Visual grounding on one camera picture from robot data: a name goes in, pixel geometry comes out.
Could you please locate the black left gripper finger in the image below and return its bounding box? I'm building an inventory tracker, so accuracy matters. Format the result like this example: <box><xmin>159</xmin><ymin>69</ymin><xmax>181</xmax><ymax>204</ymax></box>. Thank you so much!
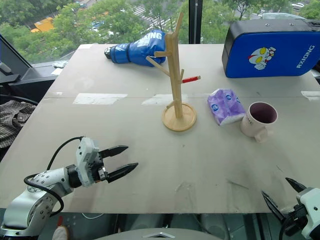
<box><xmin>106</xmin><ymin>162</ymin><xmax>139</xmax><ymax>184</ymax></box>
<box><xmin>98</xmin><ymin>145</ymin><xmax>130</xmax><ymax>159</ymax></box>

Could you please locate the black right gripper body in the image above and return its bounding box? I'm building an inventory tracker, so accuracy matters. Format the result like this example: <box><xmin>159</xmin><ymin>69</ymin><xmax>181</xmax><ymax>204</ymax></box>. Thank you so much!
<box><xmin>283</xmin><ymin>204</ymin><xmax>309</xmax><ymax>237</ymax></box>

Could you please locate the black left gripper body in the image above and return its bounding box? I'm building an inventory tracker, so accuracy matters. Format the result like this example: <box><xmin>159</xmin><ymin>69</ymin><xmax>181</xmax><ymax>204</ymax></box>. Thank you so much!
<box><xmin>92</xmin><ymin>149</ymin><xmax>111</xmax><ymax>185</ymax></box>

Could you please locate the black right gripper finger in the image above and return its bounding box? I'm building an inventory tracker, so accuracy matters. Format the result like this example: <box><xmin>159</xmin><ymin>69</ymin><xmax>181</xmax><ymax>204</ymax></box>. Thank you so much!
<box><xmin>261</xmin><ymin>190</ymin><xmax>286</xmax><ymax>222</ymax></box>
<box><xmin>285</xmin><ymin>177</ymin><xmax>307</xmax><ymax>194</ymax></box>

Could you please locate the wooden mug tree stand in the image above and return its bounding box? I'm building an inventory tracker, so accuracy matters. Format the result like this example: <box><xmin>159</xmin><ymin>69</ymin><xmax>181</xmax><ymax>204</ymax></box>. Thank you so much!
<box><xmin>145</xmin><ymin>11</ymin><xmax>202</xmax><ymax>133</ymax></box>

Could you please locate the white tape patch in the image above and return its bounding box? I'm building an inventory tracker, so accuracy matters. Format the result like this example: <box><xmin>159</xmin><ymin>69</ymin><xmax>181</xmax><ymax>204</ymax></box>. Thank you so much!
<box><xmin>300</xmin><ymin>90</ymin><xmax>320</xmax><ymax>102</ymax></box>
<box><xmin>72</xmin><ymin>93</ymin><xmax>129</xmax><ymax>105</ymax></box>

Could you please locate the red white round object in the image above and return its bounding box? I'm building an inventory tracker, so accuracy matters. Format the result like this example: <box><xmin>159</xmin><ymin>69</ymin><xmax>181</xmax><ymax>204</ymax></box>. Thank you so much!
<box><xmin>52</xmin><ymin>216</ymin><xmax>72</xmax><ymax>240</ymax></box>

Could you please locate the white mug purple inside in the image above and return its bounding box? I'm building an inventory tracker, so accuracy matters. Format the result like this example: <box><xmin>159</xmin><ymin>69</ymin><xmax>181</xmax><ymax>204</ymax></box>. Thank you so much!
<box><xmin>240</xmin><ymin>101</ymin><xmax>279</xmax><ymax>144</ymax></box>

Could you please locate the purple tissue pack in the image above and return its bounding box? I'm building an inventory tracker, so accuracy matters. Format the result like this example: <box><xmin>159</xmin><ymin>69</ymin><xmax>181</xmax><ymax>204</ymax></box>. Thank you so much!
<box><xmin>206</xmin><ymin>89</ymin><xmax>233</xmax><ymax>127</ymax></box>
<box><xmin>223</xmin><ymin>88</ymin><xmax>246</xmax><ymax>124</ymax></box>

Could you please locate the blue boxing glove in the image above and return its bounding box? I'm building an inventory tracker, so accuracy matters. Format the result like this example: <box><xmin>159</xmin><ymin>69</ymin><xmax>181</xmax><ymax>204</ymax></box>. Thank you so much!
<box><xmin>104</xmin><ymin>29</ymin><xmax>168</xmax><ymax>68</ymax></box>

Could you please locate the plaid cloth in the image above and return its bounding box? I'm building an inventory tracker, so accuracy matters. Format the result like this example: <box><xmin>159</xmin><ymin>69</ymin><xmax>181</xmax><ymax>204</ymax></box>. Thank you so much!
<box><xmin>0</xmin><ymin>99</ymin><xmax>38</xmax><ymax>149</ymax></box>

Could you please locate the crumpled white wrapper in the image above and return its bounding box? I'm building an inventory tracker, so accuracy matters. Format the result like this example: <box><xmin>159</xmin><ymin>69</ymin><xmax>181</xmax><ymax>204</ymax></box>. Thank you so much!
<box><xmin>51</xmin><ymin>59</ymin><xmax>69</xmax><ymax>69</ymax></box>

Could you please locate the blue black kick pad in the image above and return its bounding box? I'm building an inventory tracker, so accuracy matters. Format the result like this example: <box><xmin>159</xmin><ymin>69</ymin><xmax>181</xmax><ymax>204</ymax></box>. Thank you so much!
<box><xmin>221</xmin><ymin>18</ymin><xmax>320</xmax><ymax>79</ymax></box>

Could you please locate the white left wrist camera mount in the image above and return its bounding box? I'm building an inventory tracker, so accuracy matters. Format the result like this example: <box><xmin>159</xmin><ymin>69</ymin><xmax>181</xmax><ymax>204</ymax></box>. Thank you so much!
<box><xmin>74</xmin><ymin>136</ymin><xmax>100</xmax><ymax>188</ymax></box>

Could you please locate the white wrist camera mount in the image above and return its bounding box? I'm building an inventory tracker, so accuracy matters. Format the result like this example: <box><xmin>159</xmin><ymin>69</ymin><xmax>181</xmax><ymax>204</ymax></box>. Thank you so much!
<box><xmin>295</xmin><ymin>187</ymin><xmax>320</xmax><ymax>240</ymax></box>
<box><xmin>74</xmin><ymin>136</ymin><xmax>100</xmax><ymax>188</ymax></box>

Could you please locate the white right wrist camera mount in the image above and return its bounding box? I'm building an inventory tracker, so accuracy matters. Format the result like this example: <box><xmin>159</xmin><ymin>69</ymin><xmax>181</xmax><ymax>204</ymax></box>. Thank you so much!
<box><xmin>295</xmin><ymin>187</ymin><xmax>320</xmax><ymax>240</ymax></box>

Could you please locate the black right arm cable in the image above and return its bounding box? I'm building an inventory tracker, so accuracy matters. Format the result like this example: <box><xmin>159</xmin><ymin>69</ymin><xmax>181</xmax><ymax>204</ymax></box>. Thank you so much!
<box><xmin>278</xmin><ymin>215</ymin><xmax>292</xmax><ymax>240</ymax></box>

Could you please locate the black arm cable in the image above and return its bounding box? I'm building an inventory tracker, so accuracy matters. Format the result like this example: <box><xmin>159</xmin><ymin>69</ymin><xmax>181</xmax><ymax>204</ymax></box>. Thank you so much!
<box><xmin>278</xmin><ymin>215</ymin><xmax>292</xmax><ymax>240</ymax></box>
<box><xmin>23</xmin><ymin>136</ymin><xmax>85</xmax><ymax>218</ymax></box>

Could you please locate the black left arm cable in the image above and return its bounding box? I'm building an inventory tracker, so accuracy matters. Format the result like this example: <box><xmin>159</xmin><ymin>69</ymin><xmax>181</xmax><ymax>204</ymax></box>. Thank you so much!
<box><xmin>23</xmin><ymin>136</ymin><xmax>85</xmax><ymax>218</ymax></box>

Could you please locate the black angled frame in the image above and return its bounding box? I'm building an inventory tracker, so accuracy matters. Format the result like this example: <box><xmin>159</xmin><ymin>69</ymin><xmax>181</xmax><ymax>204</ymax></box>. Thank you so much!
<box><xmin>0</xmin><ymin>33</ymin><xmax>60</xmax><ymax>103</ymax></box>

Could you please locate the black window post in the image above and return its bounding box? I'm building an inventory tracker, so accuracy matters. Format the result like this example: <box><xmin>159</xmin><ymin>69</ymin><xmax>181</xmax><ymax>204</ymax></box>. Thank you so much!
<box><xmin>188</xmin><ymin>0</ymin><xmax>203</xmax><ymax>45</ymax></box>

